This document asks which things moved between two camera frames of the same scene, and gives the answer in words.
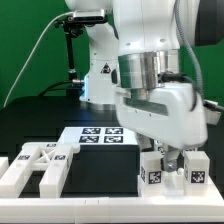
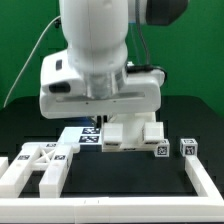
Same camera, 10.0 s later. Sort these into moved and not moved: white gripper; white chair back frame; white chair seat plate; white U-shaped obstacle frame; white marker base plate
Moved: white gripper; white chair seat plate
Not moved: white chair back frame; white U-shaped obstacle frame; white marker base plate
